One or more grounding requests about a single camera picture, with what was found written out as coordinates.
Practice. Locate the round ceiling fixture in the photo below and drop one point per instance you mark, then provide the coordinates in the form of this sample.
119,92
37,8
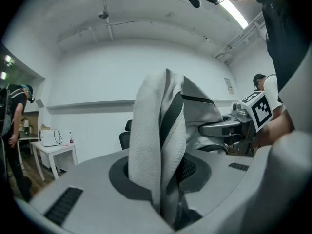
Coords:
103,14

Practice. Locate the person's right forearm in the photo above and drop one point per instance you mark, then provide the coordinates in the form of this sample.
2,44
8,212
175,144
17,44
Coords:
273,130

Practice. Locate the white microwave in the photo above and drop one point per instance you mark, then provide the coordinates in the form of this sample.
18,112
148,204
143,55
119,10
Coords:
47,138

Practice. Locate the white table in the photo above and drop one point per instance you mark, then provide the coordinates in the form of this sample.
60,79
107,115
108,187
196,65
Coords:
54,151

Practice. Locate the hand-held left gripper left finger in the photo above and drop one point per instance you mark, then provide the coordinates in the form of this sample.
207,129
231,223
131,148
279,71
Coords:
85,179

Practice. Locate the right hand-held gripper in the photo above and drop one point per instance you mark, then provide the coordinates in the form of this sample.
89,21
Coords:
259,111

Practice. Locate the small cardboard box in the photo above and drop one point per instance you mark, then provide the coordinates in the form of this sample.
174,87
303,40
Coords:
45,127

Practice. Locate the wall notice sheet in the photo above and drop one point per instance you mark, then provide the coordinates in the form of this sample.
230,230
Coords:
228,85

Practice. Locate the plastic bottle red label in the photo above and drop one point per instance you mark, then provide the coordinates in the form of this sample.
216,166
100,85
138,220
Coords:
71,138

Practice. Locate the ceiling light strip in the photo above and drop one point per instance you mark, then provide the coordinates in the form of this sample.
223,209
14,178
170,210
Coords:
234,12

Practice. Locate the grey printed garment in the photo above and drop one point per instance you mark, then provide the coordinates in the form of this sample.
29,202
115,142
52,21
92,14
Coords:
146,130

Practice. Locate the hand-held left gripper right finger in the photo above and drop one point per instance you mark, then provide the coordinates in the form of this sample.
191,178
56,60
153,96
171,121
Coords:
226,179

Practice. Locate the person's black clothing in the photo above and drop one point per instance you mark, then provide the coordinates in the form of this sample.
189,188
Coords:
285,38

